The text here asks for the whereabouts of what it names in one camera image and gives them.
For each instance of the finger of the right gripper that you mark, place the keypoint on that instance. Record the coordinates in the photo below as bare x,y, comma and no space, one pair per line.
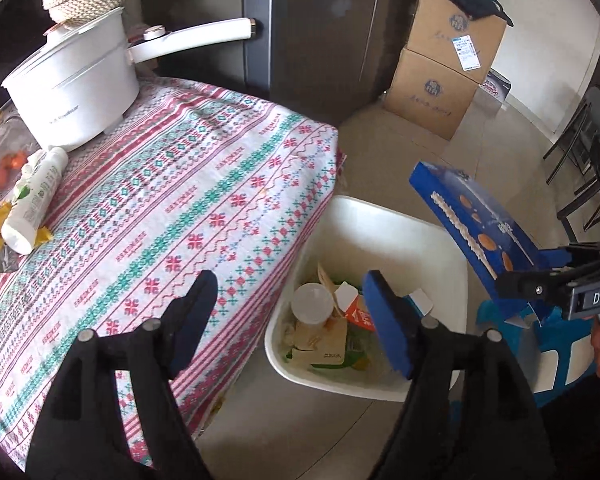
550,286
574,254

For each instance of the patterned striped tablecloth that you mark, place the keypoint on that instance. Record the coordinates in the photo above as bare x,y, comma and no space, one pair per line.
194,178

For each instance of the white electric cooking pot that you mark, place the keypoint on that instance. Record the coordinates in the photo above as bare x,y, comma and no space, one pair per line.
82,80

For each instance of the dark blue cookie package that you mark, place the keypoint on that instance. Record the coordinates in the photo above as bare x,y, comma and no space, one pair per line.
488,236

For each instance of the yellow snack wrapper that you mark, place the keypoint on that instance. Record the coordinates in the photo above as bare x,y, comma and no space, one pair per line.
5,244

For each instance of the black chair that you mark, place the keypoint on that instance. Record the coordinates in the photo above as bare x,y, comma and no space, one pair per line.
576,144

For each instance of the upper cardboard box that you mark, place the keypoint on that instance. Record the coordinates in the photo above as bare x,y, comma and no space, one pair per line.
444,34

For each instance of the dark grey refrigerator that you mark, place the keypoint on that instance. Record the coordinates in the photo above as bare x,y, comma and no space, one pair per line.
323,58

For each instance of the small box on floor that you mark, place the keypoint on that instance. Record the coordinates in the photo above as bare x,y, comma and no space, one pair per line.
496,85

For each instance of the glass jar with tomatoes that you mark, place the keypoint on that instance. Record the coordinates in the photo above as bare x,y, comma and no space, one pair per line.
16,145

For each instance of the black cap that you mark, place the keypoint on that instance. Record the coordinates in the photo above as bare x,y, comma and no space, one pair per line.
479,9

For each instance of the lower cardboard box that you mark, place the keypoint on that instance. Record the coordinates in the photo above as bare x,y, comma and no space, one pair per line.
429,94

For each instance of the green snack bag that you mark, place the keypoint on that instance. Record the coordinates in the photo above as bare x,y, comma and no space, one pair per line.
360,345

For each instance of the beige paper packet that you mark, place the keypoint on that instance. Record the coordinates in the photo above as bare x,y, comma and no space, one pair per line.
321,345

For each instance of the blue plastic stool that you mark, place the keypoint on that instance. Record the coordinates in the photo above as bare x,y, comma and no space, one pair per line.
554,356

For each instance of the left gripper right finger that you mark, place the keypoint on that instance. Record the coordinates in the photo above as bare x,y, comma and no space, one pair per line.
469,412

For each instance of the white plastic trash bin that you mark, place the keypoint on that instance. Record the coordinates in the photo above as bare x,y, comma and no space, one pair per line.
351,238

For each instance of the cardboard box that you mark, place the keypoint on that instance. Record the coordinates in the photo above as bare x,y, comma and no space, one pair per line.
429,94
444,34

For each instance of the white green yogurt bottle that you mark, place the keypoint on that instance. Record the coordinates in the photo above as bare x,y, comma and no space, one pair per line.
40,179

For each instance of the orange white carton piece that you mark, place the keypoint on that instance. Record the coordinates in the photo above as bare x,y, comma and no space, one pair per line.
350,303

